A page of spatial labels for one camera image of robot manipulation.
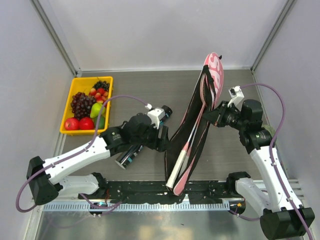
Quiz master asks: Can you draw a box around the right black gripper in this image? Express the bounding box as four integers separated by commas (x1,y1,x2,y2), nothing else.
202,100,248,131

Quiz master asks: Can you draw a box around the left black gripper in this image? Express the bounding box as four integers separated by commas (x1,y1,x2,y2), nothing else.
131,121,172,152

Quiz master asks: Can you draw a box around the pink racket bag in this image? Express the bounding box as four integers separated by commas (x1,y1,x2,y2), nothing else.
163,51,224,196

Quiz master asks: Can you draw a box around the pink badminton racket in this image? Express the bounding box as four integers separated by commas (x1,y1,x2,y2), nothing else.
182,104,205,169
165,74,213,189

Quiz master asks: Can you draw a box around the black shuttlecock tube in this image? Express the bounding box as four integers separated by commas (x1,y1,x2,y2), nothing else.
115,105,173,170

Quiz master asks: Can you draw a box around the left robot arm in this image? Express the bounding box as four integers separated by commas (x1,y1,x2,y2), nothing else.
26,113,170,206

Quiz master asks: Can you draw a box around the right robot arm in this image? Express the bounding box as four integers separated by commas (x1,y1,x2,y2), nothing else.
203,99,315,240

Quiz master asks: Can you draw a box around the green lime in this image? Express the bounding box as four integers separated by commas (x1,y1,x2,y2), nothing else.
93,115,106,130

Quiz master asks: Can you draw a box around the green netted melon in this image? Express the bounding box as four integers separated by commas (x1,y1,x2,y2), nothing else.
264,124,276,138

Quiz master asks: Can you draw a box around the green pear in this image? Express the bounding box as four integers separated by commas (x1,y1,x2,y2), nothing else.
89,102,106,119

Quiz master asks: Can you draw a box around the right red apple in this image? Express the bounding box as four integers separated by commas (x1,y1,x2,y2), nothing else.
79,117,95,131

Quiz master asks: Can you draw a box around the red apple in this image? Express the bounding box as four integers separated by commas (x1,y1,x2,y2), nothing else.
64,117,80,131
79,117,95,131

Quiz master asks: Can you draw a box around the black grape bunch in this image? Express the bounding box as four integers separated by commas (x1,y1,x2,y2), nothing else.
93,80,110,92

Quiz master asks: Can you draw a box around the purple grape bunch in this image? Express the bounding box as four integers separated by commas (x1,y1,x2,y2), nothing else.
70,92,96,120

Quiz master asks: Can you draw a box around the left red apple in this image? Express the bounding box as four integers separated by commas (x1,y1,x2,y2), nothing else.
64,117,80,131

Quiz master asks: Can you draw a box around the yellow plastic bin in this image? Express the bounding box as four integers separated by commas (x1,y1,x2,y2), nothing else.
59,76,114,136

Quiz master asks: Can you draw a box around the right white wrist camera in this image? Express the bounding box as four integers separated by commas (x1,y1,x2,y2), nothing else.
227,86,244,108

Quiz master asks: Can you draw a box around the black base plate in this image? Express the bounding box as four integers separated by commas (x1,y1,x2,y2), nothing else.
86,180,242,205

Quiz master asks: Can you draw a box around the white cable duct strip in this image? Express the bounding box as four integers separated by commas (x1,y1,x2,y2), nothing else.
42,201,230,212

